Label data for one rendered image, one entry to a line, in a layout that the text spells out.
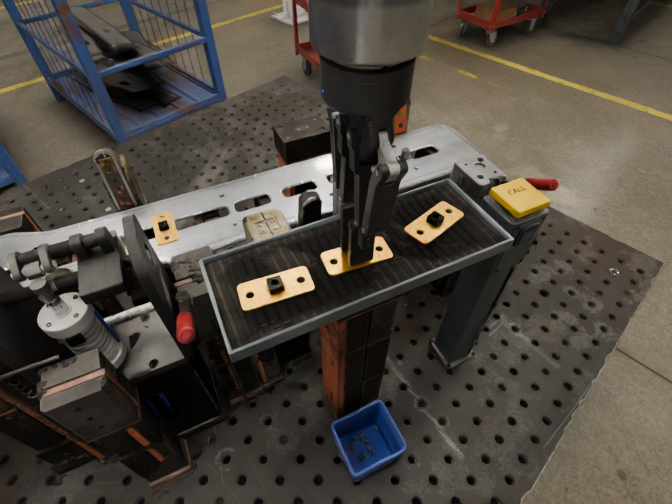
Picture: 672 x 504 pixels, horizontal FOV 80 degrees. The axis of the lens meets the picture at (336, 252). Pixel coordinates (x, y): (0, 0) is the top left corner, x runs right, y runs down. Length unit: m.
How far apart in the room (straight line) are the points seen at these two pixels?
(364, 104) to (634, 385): 1.84
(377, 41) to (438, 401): 0.75
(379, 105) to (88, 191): 1.29
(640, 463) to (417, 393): 1.13
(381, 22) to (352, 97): 0.06
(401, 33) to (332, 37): 0.05
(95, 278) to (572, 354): 0.95
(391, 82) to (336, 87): 0.04
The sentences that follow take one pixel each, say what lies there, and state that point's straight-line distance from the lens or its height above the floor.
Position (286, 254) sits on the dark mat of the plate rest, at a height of 1.16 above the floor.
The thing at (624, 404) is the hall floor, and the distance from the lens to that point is 1.97.
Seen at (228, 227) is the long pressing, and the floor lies 1.00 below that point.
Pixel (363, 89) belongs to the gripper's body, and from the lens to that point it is 0.32.
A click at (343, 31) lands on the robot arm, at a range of 0.30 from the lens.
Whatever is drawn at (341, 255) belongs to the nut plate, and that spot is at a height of 1.16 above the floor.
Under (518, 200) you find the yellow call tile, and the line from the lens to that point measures 0.62.
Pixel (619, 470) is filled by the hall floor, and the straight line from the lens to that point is 1.85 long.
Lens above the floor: 1.53
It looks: 48 degrees down
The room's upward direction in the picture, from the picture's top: straight up
